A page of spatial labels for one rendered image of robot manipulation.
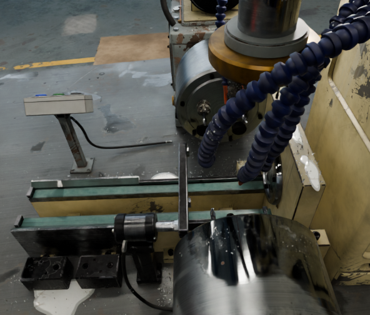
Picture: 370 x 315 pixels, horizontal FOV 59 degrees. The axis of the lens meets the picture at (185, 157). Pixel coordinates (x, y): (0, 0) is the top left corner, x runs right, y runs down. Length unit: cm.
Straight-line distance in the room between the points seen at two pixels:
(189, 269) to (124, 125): 84
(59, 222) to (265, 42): 62
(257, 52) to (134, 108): 89
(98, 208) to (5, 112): 74
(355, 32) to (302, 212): 40
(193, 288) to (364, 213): 35
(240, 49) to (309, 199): 28
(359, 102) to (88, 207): 69
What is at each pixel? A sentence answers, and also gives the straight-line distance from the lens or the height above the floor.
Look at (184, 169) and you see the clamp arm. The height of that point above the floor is 103.
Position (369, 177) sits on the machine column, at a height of 114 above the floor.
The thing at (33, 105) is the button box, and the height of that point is 107.
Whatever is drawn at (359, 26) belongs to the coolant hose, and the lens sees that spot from 33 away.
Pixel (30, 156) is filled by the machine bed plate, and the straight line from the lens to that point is 126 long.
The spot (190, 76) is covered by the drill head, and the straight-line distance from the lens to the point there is 85.
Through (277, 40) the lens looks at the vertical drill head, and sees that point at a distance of 51.
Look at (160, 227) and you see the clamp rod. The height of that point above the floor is 102.
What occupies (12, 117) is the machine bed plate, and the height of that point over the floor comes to 80.
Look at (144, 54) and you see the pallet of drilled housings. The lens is 315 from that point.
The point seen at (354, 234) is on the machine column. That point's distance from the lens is 72.
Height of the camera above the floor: 158
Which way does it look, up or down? 45 degrees down
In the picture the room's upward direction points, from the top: 4 degrees counter-clockwise
